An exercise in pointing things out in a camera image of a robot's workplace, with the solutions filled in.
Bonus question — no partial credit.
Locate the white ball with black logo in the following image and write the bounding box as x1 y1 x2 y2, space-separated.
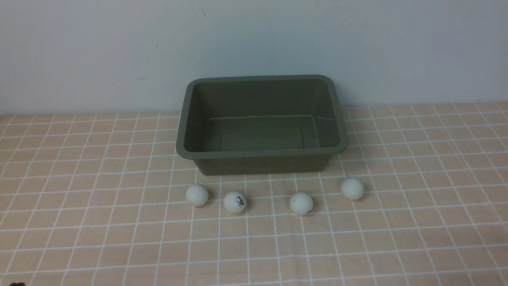
223 191 246 214

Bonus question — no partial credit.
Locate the white ball with small mark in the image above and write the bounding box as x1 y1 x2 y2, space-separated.
290 192 314 216

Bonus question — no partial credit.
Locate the plain white ball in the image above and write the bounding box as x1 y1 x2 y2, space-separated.
341 178 365 201
186 184 209 207

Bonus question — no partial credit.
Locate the olive green plastic bin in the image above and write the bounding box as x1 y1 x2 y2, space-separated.
176 75 350 176

